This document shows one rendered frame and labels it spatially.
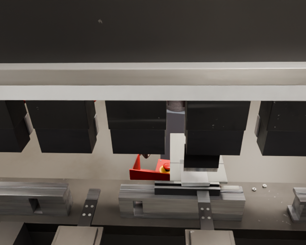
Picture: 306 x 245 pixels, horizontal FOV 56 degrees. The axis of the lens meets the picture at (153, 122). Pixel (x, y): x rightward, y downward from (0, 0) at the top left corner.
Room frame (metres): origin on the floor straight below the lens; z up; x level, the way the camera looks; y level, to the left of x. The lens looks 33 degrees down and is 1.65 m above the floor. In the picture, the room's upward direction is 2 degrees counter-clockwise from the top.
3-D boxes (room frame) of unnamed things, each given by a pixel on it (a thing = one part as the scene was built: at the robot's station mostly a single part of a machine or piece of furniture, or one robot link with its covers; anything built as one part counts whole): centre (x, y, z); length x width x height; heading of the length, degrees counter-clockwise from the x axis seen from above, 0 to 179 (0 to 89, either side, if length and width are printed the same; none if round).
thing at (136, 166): (0.96, -0.01, 0.75); 0.20 x 0.16 x 0.18; 78
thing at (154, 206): (0.65, -0.08, 0.92); 0.39 x 0.06 x 0.10; 86
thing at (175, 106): (1.55, -0.15, 0.82); 0.15 x 0.15 x 0.10
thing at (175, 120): (1.55, -0.15, 0.39); 0.18 x 0.18 x 0.78; 75
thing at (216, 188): (0.65, -0.10, 0.99); 0.20 x 0.03 x 0.03; 86
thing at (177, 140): (0.79, -0.15, 1.00); 0.26 x 0.18 x 0.01; 176
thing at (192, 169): (0.64, -0.14, 1.10); 0.10 x 0.02 x 0.10; 86
